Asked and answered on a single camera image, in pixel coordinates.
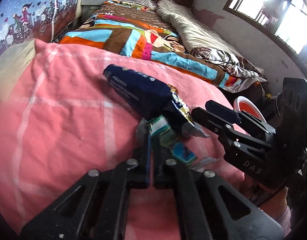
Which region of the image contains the dark blue snack bag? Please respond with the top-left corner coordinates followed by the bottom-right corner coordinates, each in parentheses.
top-left (103, 64), bottom-right (209, 138)

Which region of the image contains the green white wrapper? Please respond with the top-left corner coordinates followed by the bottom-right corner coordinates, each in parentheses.
top-left (147, 115), bottom-right (197, 165)

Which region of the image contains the person's right hand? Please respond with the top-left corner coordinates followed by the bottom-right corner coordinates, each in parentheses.
top-left (240, 174), bottom-right (291, 236)

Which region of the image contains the red plastic bucket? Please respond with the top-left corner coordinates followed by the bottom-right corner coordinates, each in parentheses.
top-left (233, 96), bottom-right (266, 122)

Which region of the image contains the white floral quilt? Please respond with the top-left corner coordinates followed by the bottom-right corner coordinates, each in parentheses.
top-left (157, 0), bottom-right (267, 93)

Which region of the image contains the pink plaid cloth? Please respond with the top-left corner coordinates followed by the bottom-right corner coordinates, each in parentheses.
top-left (0, 39), bottom-right (247, 240)

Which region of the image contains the window with bars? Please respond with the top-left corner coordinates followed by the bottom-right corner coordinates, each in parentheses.
top-left (224, 0), bottom-right (307, 68)

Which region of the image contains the colourful patchwork bedspread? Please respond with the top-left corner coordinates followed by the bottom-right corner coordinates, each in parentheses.
top-left (60, 0), bottom-right (243, 93)

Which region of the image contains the thick old book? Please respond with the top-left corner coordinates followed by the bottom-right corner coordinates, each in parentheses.
top-left (0, 39), bottom-right (36, 102)

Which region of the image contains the blue fabric wardrobe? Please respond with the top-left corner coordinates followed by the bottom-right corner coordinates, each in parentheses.
top-left (0, 0), bottom-right (78, 56)

